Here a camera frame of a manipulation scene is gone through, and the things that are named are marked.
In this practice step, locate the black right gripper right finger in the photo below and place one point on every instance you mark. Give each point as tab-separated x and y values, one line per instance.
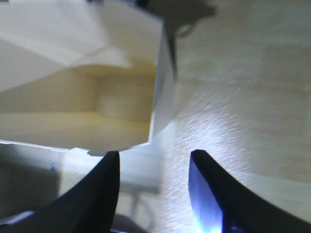
221	204

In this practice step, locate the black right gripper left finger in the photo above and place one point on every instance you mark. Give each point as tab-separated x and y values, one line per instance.
89	207

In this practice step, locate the white trash bin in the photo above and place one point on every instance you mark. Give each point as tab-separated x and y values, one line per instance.
77	74

